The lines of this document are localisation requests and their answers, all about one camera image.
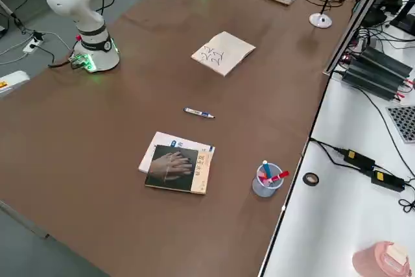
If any black power adapter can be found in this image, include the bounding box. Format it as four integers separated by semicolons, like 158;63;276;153
370;169;407;193
342;149;376;171

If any red marker pen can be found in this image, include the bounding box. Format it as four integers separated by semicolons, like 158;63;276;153
263;170;291;186

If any white blue paperback book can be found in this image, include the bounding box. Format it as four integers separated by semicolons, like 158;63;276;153
137;131;216;175

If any black adapter cable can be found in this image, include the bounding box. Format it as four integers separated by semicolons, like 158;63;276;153
309;138;350;169

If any white power strip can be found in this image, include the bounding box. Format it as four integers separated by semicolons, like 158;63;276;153
22;37;45;54

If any book with hands photo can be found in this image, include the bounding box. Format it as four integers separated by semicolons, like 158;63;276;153
144;144;216;196

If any black computer monitor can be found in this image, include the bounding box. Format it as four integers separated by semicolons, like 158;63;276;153
388;0;415;36

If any black tape roll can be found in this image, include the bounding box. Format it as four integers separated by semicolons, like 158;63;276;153
302;172;320;187

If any white box yellow label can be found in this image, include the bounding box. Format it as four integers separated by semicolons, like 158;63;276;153
0;70;31;100

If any cream paper notebook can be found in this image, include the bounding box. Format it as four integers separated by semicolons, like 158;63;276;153
190;30;257;77

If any black finned power supply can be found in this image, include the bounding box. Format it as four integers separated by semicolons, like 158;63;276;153
358;45;415;80
340;62;407;101

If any blue mesh pen cup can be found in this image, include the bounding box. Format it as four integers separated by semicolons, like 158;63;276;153
252;163;283;198

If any dotted calibration board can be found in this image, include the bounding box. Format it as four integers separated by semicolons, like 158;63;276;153
386;105;415;144

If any white blue marker pen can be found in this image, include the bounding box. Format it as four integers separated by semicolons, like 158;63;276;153
183;106;216;120

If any pink container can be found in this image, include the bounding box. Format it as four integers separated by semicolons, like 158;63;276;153
351;240;410;277

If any aluminium frame post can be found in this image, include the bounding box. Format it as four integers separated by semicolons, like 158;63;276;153
322;0;395;77

